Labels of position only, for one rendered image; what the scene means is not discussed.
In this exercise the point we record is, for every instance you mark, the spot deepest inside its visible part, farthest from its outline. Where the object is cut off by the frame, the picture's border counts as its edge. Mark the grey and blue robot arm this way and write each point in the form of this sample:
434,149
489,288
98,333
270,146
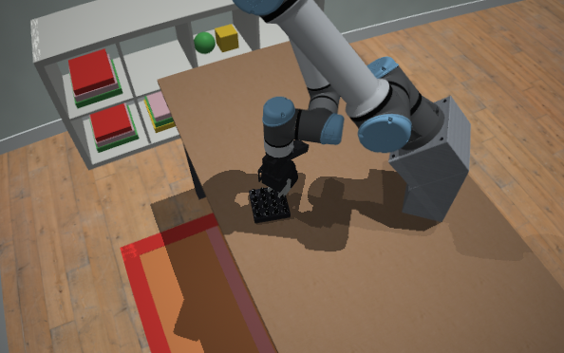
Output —
382,116

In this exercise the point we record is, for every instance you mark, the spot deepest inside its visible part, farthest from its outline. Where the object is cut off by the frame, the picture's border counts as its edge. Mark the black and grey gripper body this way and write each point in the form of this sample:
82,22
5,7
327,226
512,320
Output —
276,179

